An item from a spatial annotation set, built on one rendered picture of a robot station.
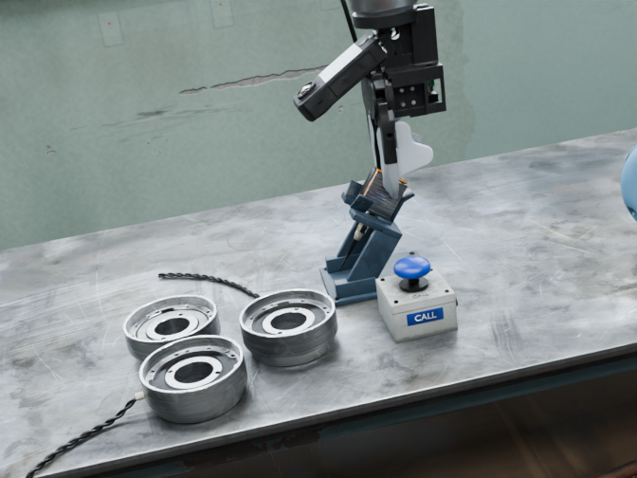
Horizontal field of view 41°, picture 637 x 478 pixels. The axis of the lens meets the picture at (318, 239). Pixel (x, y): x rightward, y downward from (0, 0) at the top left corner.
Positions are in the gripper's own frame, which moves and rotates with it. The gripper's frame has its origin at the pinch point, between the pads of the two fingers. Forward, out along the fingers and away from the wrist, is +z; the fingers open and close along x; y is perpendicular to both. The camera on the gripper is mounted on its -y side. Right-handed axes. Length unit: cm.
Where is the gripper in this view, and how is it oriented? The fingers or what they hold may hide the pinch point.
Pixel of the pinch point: (385, 184)
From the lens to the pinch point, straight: 100.9
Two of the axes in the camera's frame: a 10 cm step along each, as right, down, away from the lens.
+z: 1.4, 9.1, 4.0
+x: -1.4, -3.8, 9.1
